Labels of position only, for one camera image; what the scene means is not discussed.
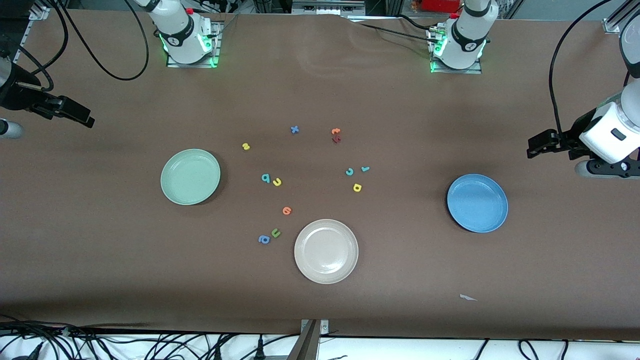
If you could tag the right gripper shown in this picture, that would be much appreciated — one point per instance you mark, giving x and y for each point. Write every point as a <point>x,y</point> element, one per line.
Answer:
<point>19,94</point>

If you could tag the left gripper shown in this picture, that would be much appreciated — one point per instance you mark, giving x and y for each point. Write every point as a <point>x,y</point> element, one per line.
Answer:
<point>579,128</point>

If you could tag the yellow foam letter u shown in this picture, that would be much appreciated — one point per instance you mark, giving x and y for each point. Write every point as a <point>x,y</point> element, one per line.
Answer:
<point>276,182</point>

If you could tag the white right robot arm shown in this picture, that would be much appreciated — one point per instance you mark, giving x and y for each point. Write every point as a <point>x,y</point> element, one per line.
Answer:
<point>177,30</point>

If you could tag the blue plate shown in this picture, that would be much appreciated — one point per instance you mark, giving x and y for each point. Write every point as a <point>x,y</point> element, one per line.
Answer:
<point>477,202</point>

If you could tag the green plate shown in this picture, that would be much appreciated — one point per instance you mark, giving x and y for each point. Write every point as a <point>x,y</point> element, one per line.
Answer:
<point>190,177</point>

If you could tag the white paper scrap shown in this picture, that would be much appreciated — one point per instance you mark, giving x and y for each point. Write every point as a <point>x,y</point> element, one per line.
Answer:
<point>468,298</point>

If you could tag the red box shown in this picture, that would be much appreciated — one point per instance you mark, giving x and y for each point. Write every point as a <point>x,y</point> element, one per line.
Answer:
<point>440,5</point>

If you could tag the beige plate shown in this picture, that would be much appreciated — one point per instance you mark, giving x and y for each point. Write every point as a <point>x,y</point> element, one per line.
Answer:
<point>326,251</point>

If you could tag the blue foam letter a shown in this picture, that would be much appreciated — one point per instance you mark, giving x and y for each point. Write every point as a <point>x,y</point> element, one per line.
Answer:
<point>264,239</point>

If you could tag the green foam letter u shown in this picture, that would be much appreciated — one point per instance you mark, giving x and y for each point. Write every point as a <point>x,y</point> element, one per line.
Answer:
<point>275,233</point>

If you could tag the aluminium table edge rail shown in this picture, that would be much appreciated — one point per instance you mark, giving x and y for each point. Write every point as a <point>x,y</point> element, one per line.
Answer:
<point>27,35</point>

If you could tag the aluminium corner bracket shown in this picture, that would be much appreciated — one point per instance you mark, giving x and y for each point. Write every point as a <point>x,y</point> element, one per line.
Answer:
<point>39,13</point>
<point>612,26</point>

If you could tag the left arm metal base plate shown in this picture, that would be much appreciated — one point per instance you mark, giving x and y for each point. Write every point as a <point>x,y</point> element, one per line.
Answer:
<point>455,71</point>

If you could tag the aluminium frame block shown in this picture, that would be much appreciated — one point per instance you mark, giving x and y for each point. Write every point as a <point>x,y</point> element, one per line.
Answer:
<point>325,7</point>

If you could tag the metal table bracket post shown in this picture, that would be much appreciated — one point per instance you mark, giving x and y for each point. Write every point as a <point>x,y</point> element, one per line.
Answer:
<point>307,345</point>

